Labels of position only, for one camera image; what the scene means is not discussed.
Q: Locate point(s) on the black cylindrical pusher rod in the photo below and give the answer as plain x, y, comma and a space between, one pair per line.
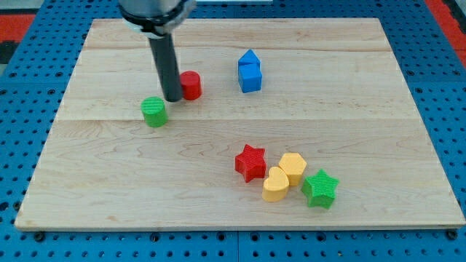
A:
163, 52

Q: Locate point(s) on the red cylinder block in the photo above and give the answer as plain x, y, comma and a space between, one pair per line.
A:
191, 85

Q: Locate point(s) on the red star block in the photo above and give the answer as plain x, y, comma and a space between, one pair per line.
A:
251, 163

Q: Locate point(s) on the green star block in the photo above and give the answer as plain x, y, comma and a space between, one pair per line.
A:
320, 189

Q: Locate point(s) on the green cylinder block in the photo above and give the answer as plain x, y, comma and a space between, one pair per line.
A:
154, 112

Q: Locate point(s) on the blue triangle block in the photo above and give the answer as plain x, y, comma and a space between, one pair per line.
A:
249, 57

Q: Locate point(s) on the blue cube block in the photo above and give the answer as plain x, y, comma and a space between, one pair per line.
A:
249, 78

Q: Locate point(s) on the yellow hexagon block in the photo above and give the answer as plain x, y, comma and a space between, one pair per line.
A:
293, 165

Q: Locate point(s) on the wooden board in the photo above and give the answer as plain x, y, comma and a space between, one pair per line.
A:
331, 91

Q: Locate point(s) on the yellow heart block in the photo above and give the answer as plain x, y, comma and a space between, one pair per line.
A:
275, 187

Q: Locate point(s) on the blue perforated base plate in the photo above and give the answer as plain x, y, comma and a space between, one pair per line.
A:
37, 74

